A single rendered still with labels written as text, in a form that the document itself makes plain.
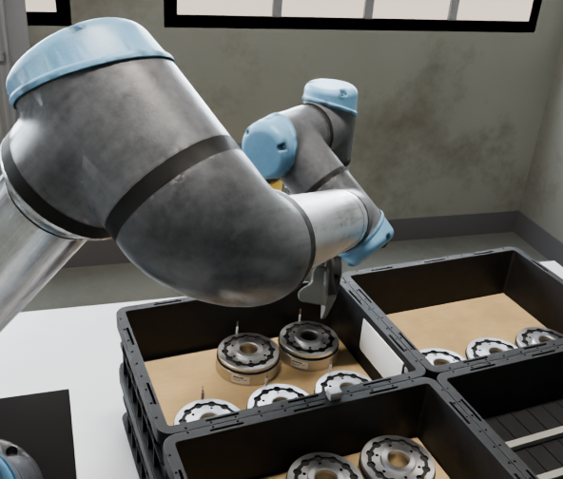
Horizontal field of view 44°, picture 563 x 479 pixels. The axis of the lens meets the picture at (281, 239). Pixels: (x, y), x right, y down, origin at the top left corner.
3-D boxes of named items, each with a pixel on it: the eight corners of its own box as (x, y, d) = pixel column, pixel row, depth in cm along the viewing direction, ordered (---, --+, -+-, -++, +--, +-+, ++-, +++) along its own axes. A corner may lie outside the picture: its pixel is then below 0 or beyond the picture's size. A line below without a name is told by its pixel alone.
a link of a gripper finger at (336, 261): (319, 288, 108) (320, 235, 106) (329, 287, 109) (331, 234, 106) (329, 298, 104) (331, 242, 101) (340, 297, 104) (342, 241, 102)
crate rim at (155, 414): (337, 284, 126) (338, 273, 125) (428, 387, 102) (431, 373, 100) (114, 320, 111) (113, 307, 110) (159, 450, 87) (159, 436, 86)
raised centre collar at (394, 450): (393, 480, 91) (394, 476, 91) (372, 454, 95) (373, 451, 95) (423, 469, 93) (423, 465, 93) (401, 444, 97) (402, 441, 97)
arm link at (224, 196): (306, 282, 43) (415, 220, 89) (202, 146, 44) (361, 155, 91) (180, 384, 47) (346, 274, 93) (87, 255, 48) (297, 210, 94)
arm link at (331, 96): (289, 83, 93) (323, 72, 99) (282, 160, 98) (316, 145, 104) (339, 96, 89) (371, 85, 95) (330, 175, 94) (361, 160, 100)
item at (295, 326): (326, 320, 124) (326, 317, 124) (346, 354, 115) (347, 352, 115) (272, 326, 121) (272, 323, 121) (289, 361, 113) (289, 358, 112)
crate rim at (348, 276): (428, 387, 102) (431, 373, 100) (337, 284, 126) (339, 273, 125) (629, 339, 116) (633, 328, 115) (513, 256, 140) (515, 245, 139)
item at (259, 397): (296, 380, 109) (296, 377, 108) (327, 422, 101) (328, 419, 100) (237, 395, 104) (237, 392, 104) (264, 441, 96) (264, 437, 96)
